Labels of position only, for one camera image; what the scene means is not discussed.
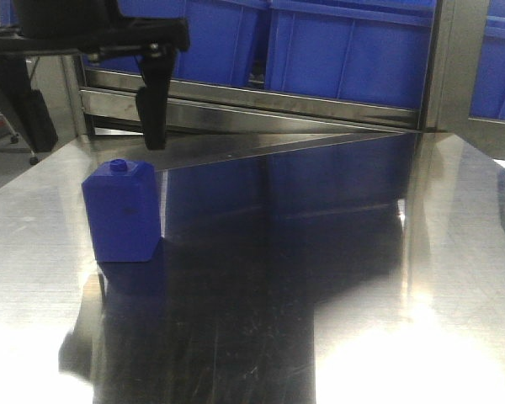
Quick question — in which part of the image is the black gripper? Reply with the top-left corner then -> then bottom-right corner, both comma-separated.
0,1 -> 190,152

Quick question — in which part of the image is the stainless steel shelf rack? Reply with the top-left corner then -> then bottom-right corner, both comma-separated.
58,0 -> 505,163

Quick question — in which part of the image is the blue bin right shelf end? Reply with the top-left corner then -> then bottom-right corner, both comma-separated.
470,1 -> 505,120

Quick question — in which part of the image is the blue plastic bin left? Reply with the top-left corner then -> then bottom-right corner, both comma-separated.
82,0 -> 270,88

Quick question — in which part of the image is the blue plastic bin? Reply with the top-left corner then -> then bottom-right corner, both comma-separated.
265,1 -> 434,109
82,0 -> 270,88

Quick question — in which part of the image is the blue plastic bin front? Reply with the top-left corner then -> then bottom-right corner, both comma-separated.
265,1 -> 434,109

